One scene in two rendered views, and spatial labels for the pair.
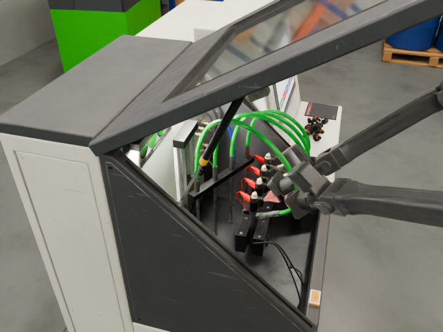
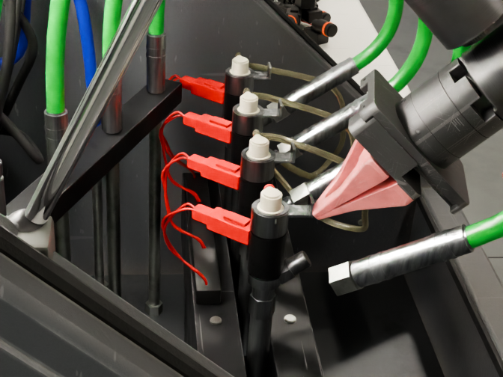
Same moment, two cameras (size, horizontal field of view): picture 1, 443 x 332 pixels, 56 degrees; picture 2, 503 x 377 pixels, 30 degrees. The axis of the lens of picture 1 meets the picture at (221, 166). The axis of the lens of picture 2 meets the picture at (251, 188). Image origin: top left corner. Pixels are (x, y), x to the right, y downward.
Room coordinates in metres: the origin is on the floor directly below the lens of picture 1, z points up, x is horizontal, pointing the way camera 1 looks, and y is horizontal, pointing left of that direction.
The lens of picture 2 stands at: (0.54, 0.14, 1.49)
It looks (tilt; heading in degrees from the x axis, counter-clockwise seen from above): 31 degrees down; 336
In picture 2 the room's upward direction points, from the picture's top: 4 degrees clockwise
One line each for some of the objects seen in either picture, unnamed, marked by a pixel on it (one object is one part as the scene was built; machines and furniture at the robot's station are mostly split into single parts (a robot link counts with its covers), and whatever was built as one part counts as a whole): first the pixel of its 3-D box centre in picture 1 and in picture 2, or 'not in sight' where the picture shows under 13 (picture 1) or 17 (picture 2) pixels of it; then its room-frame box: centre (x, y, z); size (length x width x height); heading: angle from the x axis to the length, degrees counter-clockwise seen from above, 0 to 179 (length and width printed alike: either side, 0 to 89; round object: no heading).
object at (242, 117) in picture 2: (264, 192); (253, 208); (1.23, -0.16, 1.02); 0.05 x 0.03 x 0.21; 74
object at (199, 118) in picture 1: (200, 128); not in sight; (1.38, 0.08, 1.20); 0.13 x 0.03 x 0.31; 164
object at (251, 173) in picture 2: (260, 205); (263, 258); (1.15, -0.14, 1.02); 0.05 x 0.03 x 0.21; 74
